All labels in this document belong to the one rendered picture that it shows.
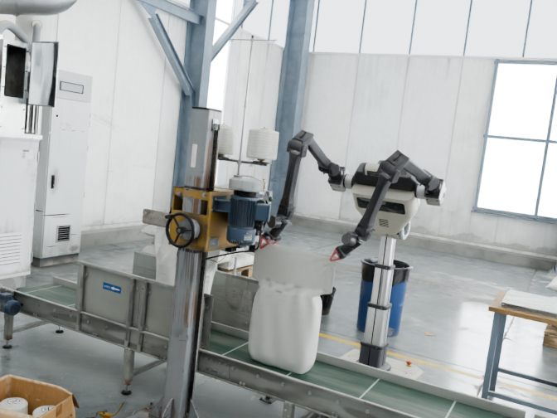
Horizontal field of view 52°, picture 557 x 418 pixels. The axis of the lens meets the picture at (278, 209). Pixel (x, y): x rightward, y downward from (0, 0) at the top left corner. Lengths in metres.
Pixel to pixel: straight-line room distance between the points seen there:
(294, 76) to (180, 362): 9.37
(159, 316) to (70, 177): 3.64
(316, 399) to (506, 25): 9.09
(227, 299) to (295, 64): 8.66
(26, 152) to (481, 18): 8.31
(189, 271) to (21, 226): 2.87
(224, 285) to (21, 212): 2.42
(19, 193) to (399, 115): 7.66
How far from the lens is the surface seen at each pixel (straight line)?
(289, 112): 11.96
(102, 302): 3.84
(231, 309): 3.87
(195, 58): 9.32
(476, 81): 11.15
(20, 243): 5.71
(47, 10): 5.22
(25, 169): 5.62
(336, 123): 11.78
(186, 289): 3.09
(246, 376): 3.28
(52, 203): 6.80
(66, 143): 6.84
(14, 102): 4.88
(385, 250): 3.65
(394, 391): 3.28
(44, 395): 3.40
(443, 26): 11.49
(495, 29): 11.31
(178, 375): 3.24
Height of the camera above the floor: 1.61
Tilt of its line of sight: 6 degrees down
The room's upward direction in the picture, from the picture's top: 6 degrees clockwise
